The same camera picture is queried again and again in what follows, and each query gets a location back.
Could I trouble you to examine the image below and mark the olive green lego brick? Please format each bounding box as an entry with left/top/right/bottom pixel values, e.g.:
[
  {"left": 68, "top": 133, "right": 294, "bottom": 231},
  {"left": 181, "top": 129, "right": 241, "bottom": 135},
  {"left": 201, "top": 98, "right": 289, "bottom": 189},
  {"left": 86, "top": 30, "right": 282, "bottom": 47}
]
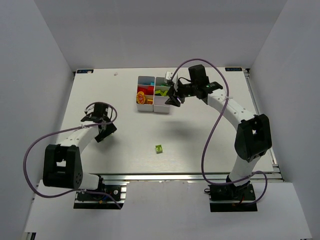
[{"left": 154, "top": 90, "right": 163, "bottom": 96}]

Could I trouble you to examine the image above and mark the red lego brick spare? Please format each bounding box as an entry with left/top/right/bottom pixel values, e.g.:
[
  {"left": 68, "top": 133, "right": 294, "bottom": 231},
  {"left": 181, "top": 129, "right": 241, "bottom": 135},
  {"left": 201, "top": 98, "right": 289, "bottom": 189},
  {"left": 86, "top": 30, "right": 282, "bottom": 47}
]
[{"left": 146, "top": 85, "right": 154, "bottom": 96}]

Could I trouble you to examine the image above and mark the red lego brick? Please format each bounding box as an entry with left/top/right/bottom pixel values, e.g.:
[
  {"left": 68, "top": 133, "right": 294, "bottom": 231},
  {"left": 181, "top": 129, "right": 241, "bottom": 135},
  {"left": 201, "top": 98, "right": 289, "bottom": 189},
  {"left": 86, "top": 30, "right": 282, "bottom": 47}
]
[{"left": 137, "top": 85, "right": 149, "bottom": 95}]

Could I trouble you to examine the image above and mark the teal rounded lego brick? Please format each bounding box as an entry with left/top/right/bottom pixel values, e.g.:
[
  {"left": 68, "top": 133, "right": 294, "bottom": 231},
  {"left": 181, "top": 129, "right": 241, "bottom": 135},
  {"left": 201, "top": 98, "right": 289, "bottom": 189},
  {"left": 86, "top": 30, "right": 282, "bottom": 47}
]
[{"left": 138, "top": 76, "right": 154, "bottom": 86}]

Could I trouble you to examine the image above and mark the yellow flower lego brick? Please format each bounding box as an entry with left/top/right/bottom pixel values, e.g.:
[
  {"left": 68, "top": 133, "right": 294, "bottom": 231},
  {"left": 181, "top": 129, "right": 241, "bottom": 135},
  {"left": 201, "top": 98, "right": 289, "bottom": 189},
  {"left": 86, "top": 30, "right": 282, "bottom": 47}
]
[{"left": 136, "top": 92, "right": 146, "bottom": 105}]

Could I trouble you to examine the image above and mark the lime lego brick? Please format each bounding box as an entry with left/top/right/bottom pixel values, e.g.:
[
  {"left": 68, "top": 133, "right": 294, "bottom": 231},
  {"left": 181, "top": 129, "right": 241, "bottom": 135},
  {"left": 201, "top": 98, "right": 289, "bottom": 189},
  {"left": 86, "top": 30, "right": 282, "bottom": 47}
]
[{"left": 155, "top": 144, "right": 163, "bottom": 154}]

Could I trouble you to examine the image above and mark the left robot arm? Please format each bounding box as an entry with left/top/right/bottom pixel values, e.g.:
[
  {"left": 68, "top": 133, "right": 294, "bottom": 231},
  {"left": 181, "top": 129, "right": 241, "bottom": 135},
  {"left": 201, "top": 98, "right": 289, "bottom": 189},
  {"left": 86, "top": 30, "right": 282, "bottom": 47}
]
[{"left": 42, "top": 102, "right": 117, "bottom": 191}]

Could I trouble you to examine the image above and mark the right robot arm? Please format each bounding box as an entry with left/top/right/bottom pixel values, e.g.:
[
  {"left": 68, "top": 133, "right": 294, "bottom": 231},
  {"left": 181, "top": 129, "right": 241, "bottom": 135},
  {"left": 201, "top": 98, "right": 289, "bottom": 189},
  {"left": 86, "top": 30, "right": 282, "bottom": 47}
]
[{"left": 164, "top": 64, "right": 272, "bottom": 187}]

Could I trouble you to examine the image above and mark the white right divided container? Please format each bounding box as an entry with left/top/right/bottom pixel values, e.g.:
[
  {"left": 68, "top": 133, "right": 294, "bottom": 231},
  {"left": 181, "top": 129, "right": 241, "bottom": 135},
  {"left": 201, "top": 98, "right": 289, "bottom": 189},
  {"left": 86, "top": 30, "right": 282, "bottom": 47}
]
[{"left": 153, "top": 77, "right": 171, "bottom": 114}]

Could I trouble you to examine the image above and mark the blue table label right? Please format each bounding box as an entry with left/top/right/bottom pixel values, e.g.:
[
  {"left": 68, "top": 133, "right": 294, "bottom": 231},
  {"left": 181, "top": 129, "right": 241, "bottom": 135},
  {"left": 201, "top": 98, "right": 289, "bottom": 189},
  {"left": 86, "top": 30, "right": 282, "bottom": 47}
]
[{"left": 225, "top": 67, "right": 243, "bottom": 72}]

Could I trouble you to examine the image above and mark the blue table label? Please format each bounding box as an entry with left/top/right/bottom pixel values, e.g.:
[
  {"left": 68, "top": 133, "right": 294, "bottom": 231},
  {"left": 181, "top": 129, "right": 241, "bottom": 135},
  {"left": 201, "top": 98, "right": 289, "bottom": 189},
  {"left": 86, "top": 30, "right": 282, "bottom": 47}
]
[
  {"left": 76, "top": 69, "right": 94, "bottom": 74},
  {"left": 225, "top": 67, "right": 243, "bottom": 72}
]

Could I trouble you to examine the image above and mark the blue table label left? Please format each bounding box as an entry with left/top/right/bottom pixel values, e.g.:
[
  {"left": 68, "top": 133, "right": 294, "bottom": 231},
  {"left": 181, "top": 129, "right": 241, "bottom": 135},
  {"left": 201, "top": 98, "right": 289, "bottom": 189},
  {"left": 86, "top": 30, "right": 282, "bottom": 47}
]
[{"left": 76, "top": 69, "right": 94, "bottom": 74}]

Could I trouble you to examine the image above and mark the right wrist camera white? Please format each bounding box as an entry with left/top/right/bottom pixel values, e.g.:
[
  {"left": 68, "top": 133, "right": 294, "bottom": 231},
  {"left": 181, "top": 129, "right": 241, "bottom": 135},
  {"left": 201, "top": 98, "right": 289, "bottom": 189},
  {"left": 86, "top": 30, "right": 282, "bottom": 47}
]
[{"left": 164, "top": 71, "right": 178, "bottom": 92}]

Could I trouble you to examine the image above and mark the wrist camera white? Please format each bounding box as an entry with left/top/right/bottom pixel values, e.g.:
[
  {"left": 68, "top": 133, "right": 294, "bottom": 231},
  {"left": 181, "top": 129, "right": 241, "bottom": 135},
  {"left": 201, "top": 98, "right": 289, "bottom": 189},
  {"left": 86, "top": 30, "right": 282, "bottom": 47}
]
[
  {"left": 164, "top": 71, "right": 178, "bottom": 92},
  {"left": 84, "top": 105, "right": 94, "bottom": 115}
]

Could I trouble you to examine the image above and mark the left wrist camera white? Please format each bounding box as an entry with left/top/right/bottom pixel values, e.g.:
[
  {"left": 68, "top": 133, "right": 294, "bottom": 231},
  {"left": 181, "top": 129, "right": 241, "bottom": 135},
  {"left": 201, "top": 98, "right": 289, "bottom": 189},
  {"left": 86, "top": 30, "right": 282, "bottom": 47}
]
[{"left": 84, "top": 105, "right": 94, "bottom": 115}]

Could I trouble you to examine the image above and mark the aluminium rail front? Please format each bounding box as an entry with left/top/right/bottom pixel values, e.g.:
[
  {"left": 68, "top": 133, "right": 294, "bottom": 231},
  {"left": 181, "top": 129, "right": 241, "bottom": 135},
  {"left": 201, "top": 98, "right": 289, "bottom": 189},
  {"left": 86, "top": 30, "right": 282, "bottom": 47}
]
[{"left": 46, "top": 171, "right": 233, "bottom": 182}]

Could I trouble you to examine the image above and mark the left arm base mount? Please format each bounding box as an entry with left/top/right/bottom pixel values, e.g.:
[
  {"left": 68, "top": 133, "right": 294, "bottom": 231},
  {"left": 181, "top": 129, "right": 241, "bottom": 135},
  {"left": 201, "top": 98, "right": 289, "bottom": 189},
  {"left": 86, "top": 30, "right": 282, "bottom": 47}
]
[{"left": 73, "top": 182, "right": 127, "bottom": 210}]

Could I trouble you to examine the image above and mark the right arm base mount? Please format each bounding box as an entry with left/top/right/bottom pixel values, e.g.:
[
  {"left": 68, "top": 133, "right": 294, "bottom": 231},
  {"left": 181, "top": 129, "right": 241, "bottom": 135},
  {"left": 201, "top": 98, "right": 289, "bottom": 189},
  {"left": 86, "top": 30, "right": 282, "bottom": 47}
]
[{"left": 204, "top": 181, "right": 258, "bottom": 213}]

